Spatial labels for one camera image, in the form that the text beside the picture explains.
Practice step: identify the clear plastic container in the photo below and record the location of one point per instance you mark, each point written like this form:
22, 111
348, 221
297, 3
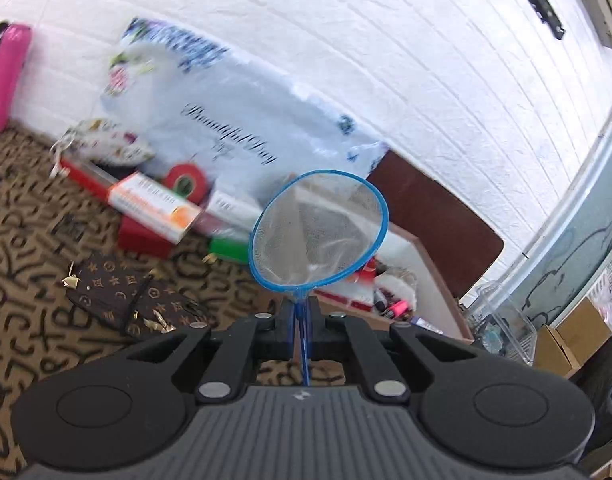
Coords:
510, 330

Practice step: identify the green box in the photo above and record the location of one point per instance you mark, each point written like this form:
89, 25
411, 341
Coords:
228, 251

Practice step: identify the pink cylinder bottle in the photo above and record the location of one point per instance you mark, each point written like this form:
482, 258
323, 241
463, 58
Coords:
3, 80

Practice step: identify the cardboard box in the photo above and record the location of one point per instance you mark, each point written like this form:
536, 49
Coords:
580, 325

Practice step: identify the brown box lid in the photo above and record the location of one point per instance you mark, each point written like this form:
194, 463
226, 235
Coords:
435, 220

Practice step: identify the brown monogram pouch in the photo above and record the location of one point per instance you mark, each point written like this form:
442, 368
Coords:
116, 285

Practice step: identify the open red gift box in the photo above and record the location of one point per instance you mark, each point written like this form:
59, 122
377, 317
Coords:
83, 175

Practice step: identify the blue fishing net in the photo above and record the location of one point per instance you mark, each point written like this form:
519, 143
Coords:
316, 230

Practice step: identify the floral fabric pouch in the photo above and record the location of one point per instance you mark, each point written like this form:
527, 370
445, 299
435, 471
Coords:
111, 142

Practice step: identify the orange white medicine box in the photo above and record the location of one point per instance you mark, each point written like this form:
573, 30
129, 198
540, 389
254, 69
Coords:
151, 205

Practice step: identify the leopard patterned desktop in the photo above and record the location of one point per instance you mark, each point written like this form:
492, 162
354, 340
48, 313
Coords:
26, 260

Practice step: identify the red tape roll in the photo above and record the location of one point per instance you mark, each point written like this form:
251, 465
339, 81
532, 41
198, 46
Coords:
178, 177

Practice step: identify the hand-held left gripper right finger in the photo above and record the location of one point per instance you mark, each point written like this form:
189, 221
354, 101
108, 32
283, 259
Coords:
311, 325

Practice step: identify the floral clear plastic bag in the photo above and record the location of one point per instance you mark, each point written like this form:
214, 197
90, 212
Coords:
226, 110

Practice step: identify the pink highlighter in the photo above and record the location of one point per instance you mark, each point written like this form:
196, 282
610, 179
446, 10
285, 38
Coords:
398, 308

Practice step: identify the white blue box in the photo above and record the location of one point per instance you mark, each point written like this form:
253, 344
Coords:
231, 207

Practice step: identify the cartoon printed panel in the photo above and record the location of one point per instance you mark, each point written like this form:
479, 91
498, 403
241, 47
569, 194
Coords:
575, 260

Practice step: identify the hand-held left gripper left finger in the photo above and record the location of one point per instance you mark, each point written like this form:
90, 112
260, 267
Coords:
287, 322

